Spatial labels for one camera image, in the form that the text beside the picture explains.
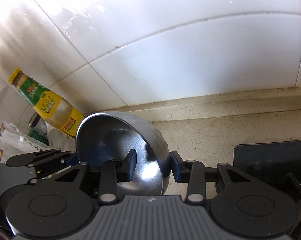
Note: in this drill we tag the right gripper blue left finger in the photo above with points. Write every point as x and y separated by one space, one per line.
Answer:
125 168

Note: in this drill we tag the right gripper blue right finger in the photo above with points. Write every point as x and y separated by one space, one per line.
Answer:
181 170

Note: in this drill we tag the steel bowl back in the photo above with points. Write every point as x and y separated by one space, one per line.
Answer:
111 135

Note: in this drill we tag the white round condiment rack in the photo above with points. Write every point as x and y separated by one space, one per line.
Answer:
33 140

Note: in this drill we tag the yellow green label oil bottle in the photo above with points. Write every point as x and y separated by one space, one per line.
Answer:
53 108

